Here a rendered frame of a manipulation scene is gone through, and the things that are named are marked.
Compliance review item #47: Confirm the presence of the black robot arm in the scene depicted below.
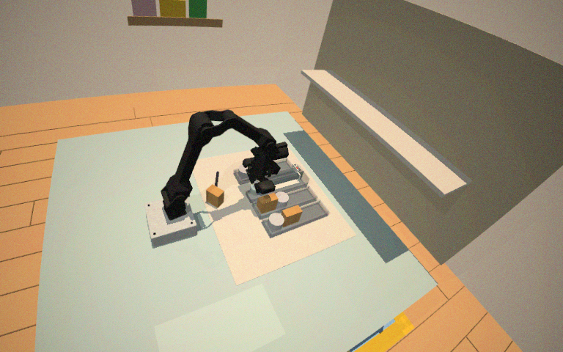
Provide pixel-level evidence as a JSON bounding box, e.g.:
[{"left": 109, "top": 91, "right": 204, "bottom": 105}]
[{"left": 161, "top": 109, "right": 289, "bottom": 220}]

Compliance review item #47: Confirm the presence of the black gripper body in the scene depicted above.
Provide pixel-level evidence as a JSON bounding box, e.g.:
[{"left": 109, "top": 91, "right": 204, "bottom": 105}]
[{"left": 242, "top": 157, "right": 276, "bottom": 194}]

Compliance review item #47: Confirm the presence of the white cylinder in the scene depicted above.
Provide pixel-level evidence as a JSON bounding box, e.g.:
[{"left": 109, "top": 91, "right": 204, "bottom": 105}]
[
  {"left": 268, "top": 213, "right": 284, "bottom": 232},
  {"left": 238, "top": 165, "right": 248, "bottom": 179},
  {"left": 276, "top": 191, "right": 289, "bottom": 209}
]

